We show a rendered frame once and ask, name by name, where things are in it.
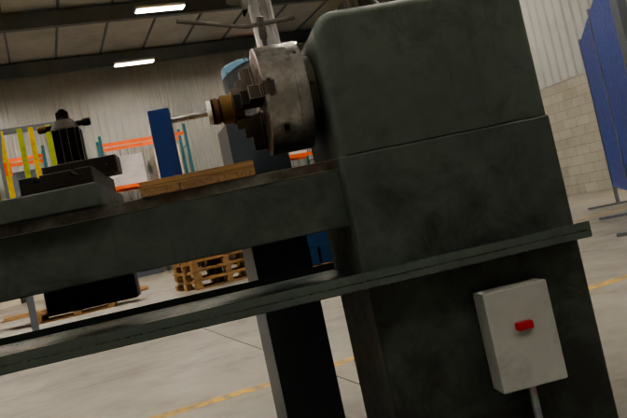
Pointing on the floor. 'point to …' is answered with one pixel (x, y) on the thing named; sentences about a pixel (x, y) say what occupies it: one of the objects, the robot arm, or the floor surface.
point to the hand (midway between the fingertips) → (247, 13)
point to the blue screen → (607, 80)
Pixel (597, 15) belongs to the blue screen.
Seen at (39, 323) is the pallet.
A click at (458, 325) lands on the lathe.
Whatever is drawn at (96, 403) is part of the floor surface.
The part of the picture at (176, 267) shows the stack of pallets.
